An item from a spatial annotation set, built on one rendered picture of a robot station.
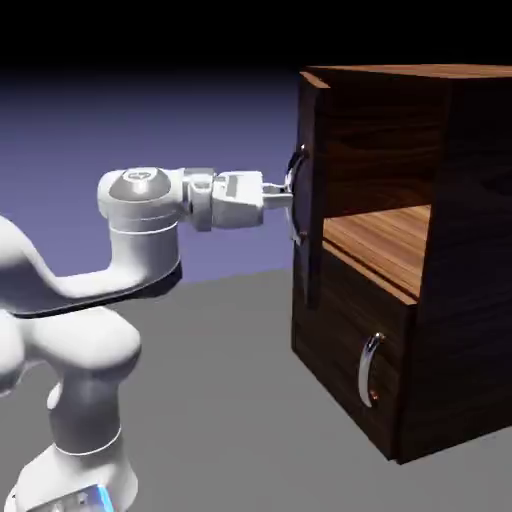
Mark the dark wood cabinet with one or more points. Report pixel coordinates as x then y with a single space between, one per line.
468 256

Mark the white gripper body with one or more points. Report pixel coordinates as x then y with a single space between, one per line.
238 204

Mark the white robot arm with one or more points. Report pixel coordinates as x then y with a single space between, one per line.
136 224

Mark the tall dark wood door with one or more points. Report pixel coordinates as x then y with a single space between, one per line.
310 116

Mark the short dark wood door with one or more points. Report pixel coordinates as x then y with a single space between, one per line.
340 344

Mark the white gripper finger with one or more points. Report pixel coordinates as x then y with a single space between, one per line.
277 201
273 187

